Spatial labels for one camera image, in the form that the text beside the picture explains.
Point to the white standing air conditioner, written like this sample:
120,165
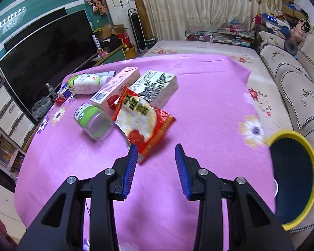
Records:
119,5

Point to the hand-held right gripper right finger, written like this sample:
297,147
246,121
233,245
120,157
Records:
181,172

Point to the blue white wrapper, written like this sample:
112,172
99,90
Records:
65,92

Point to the black and white box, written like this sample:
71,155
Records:
154,87

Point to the pink floral tablecloth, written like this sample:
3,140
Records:
157,209

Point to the black yellow-rimmed trash bin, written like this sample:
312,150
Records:
293,177

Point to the white plastic container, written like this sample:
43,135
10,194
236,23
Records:
104,74

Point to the yellow cardboard box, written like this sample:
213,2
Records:
130,52

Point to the beige patterned curtain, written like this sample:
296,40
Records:
204,7

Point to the beige sofa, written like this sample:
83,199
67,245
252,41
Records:
290,83

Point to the white green drink bottle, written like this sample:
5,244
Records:
86,83

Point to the open cardboard boxes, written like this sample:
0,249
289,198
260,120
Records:
111,31

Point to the clear water bottle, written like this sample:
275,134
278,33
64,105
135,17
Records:
51,91

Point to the black monitor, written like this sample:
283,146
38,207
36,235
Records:
28,28

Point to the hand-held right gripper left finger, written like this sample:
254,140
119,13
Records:
129,172

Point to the small white plastic bottle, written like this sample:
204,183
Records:
93,121

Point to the blue star-print bag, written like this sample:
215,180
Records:
273,21

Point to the red container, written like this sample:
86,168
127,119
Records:
124,40

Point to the glass ashtray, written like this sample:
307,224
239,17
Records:
41,107

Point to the small red wrapper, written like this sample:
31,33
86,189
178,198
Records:
59,100

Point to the black neck pillow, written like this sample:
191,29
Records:
291,47

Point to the pink milk carton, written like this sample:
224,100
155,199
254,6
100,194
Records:
115,89

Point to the low cluttered glass table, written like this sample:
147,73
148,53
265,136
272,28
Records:
219,36

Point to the red snack packet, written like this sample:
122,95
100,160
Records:
138,125

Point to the hanging artificial flowers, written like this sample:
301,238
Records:
96,1

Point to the pile of plush toys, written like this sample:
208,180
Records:
307,30

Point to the black tower fan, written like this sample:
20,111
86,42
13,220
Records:
137,31

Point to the stack of cardboard boxes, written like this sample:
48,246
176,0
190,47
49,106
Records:
287,0

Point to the white drawer unit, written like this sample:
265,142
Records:
7,115

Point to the large black television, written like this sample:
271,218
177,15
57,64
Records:
52,57

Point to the rolled brown mat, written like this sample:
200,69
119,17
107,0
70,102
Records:
142,15

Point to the bookshelf with books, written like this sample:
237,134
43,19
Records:
4,154

